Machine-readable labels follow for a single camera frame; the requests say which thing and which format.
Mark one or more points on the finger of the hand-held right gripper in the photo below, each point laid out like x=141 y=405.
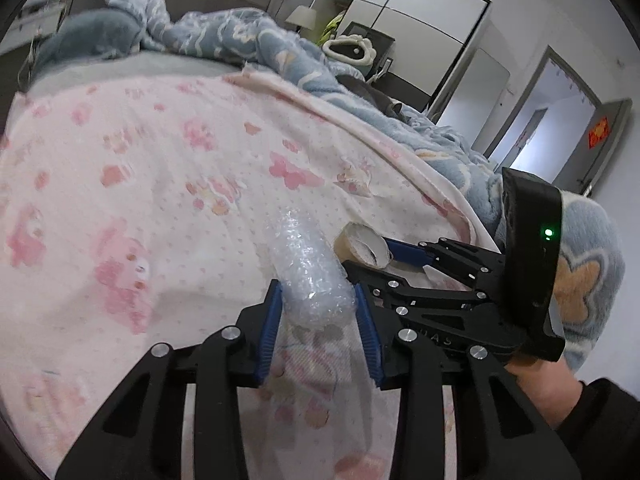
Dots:
x=405 y=252
x=425 y=292

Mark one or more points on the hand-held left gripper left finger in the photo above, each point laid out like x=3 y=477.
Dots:
x=267 y=332

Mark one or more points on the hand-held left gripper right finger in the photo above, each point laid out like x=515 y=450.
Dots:
x=369 y=345

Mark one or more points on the brown cardboard tape roll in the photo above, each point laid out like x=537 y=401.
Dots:
x=350 y=245

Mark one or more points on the clear bubble wrap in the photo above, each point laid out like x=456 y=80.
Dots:
x=305 y=265

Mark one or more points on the person's right forearm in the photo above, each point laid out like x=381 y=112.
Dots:
x=600 y=425

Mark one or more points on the person's right hand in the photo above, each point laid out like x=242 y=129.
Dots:
x=545 y=385

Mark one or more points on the grey door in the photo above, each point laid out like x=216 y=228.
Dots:
x=612 y=165

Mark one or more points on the red door decoration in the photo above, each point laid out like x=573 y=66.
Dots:
x=599 y=132

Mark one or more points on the grey cat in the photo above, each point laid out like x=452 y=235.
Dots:
x=370 y=97

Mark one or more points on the white flat door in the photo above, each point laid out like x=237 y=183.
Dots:
x=475 y=95

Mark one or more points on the white round pet bed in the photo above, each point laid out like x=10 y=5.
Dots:
x=367 y=57

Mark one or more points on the pink printed blanket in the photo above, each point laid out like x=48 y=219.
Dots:
x=150 y=170

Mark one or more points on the black bedside cabinet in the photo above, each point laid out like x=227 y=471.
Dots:
x=382 y=42

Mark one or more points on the green cloth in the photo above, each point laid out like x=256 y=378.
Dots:
x=332 y=27

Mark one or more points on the white and black wardrobe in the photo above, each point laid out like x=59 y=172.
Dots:
x=425 y=10

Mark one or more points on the table lamp with grey shade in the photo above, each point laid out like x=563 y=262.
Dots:
x=301 y=17

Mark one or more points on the blue patterned duvet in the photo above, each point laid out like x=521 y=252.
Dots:
x=240 y=35

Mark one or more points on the grey-blue pillow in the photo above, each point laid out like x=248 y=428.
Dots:
x=85 y=35

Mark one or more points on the white dressing table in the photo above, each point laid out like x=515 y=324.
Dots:
x=40 y=10

